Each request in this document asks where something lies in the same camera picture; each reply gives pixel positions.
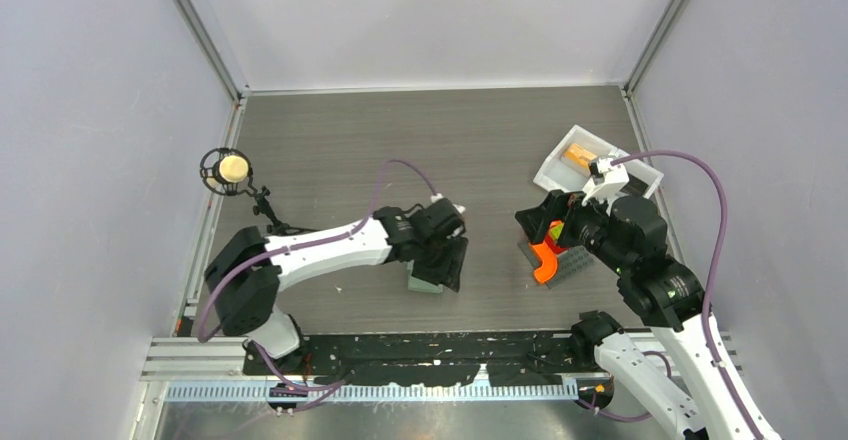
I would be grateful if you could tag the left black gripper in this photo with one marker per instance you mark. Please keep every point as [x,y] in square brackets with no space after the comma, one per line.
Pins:
[447,272]

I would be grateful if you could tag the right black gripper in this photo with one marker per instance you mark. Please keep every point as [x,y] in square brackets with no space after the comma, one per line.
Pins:
[560,204]

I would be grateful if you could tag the green leather card holder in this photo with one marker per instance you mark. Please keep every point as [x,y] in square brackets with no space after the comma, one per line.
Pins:
[417,285]

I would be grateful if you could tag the black credit card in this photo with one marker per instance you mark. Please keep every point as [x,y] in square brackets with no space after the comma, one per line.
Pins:
[636,187]

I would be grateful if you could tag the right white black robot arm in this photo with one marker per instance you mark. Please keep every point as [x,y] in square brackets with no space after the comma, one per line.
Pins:
[628,235]

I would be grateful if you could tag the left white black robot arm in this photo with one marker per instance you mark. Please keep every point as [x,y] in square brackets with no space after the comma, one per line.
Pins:
[247,275]

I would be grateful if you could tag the orange card in tray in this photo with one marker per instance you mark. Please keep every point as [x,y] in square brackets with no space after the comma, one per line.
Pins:
[579,156]

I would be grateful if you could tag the green toy block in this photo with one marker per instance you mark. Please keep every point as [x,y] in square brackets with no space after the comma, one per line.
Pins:
[554,231]

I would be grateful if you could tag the orange curved toy piece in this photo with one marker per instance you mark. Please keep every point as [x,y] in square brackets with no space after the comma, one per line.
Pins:
[546,253]

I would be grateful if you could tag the white two-compartment tray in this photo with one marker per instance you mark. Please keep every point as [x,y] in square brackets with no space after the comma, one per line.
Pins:
[555,174]

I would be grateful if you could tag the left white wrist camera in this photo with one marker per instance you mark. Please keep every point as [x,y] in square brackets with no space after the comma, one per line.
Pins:
[441,203]

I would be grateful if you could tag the microphone with black shock mount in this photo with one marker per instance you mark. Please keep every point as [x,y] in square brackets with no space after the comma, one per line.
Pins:
[228,172]

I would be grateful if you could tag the aluminium rail frame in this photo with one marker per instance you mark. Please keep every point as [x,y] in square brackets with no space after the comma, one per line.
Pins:
[195,372]

